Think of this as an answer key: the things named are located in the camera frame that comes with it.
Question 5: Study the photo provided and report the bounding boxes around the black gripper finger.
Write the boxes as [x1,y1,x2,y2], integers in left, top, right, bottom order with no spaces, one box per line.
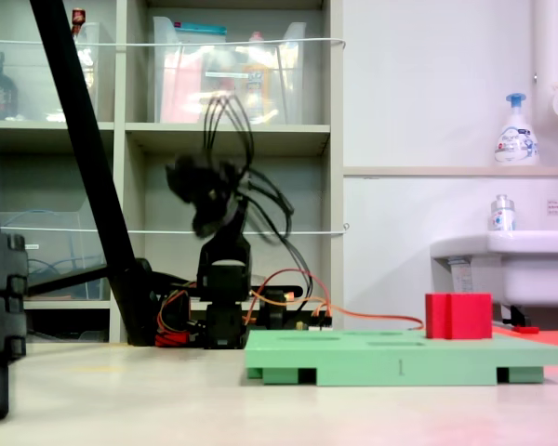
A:
[193,203,237,240]

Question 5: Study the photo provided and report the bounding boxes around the red cross columnar block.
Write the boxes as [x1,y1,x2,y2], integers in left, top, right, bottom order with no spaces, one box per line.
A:
[424,292,494,340]

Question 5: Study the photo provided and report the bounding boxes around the black clamp block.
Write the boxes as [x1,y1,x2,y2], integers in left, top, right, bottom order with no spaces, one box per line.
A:
[259,288,290,332]

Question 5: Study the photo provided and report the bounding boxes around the green shape hole board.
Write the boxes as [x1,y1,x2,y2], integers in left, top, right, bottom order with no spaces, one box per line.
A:
[244,328,558,387]

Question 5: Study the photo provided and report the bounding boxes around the beige shelf unit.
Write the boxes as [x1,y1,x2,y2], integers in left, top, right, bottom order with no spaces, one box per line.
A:
[0,0,345,345]

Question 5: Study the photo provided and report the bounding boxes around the wide clear plastic bin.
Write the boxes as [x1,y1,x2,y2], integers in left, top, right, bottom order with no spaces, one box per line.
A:
[152,16,307,125]

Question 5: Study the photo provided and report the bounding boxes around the pink refill pouch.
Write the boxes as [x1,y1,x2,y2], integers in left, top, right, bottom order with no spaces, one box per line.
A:
[160,51,204,125]

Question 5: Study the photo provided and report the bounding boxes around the pink capped spray bottle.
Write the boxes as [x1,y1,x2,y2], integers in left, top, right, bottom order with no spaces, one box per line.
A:
[241,31,273,125]

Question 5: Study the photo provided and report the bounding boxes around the black tripod leg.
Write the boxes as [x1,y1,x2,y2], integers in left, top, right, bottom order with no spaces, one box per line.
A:
[30,0,158,348]

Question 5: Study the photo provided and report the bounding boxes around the circuit board with terminals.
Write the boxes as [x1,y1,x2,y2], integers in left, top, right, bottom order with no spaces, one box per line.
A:
[295,319,335,333]

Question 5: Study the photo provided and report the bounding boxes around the teal topped packet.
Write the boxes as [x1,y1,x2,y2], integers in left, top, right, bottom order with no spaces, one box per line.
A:
[175,23,228,46]

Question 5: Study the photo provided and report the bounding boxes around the black tripod brace bar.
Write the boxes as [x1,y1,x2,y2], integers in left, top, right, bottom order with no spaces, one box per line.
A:
[25,263,111,298]

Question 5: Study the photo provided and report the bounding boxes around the narrow clear plastic bin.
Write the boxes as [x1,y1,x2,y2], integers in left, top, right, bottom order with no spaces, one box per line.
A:
[0,21,101,123]

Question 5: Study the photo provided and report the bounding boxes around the red capped bottle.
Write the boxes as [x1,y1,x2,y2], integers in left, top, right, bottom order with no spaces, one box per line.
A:
[71,7,97,89]

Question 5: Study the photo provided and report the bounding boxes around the dark glass bottle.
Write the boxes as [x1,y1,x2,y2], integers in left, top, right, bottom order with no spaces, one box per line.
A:
[0,50,20,121]

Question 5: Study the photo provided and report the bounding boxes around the small clear sanitizer bottle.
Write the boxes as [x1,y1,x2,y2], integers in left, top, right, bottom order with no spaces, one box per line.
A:
[488,193,516,232]

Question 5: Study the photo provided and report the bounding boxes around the white foam soap bottle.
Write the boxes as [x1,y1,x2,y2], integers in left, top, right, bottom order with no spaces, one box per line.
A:
[494,92,539,167]

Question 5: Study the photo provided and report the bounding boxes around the white ceramic sink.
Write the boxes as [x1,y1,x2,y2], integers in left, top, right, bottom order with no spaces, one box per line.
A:
[430,230,558,308]

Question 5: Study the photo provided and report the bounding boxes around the white shelf cord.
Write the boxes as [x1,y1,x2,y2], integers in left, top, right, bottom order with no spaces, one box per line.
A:
[0,37,346,49]
[0,223,351,237]

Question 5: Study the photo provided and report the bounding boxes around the thin black arm wires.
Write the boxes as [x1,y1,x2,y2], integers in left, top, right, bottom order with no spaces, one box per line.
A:
[203,94,313,298]

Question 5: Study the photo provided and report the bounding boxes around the red orange wire bunch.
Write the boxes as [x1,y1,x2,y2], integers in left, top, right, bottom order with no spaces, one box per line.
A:
[156,287,201,348]

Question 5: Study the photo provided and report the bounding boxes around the clear box with blue cable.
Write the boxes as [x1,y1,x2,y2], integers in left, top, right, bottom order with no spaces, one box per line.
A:
[0,211,111,301]

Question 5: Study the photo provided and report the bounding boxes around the thin orange wire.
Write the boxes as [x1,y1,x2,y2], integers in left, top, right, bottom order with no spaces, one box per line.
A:
[244,268,425,332]

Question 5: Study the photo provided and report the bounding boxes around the black sink bracket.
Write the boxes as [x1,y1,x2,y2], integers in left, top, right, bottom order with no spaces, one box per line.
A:
[500,304,531,326]

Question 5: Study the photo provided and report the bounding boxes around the white wall pipe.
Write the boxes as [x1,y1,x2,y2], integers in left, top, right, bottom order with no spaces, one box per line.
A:
[532,0,558,101]

